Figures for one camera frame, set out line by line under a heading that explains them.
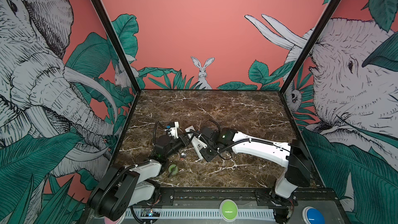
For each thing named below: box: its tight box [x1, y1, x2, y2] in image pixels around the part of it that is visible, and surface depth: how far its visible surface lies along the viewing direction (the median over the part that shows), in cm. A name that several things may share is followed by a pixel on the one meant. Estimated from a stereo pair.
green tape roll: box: [168, 163, 179, 175], surface depth 84 cm
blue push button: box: [301, 205, 326, 224], surface depth 70 cm
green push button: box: [219, 198, 239, 222], surface depth 71 cm
